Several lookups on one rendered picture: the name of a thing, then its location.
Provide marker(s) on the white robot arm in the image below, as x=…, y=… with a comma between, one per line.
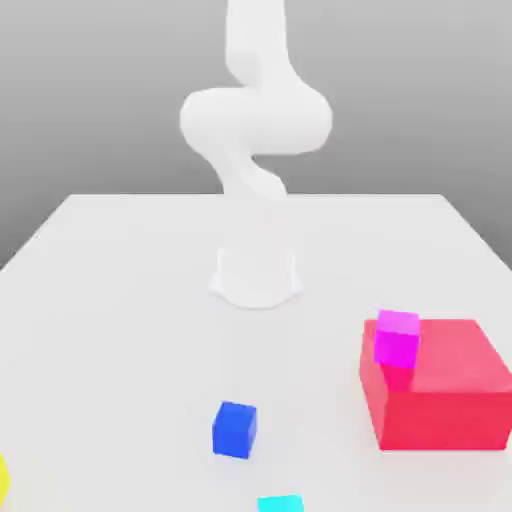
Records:
x=256, y=116

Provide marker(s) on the large red box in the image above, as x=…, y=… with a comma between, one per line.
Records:
x=452, y=412

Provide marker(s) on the small yellow cube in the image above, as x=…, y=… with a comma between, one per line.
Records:
x=2, y=480

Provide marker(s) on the small magenta cube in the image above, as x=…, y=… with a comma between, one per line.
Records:
x=396, y=344

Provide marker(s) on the small cyan cube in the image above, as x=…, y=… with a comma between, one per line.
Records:
x=280, y=504

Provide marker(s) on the small blue cube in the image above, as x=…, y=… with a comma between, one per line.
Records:
x=232, y=432

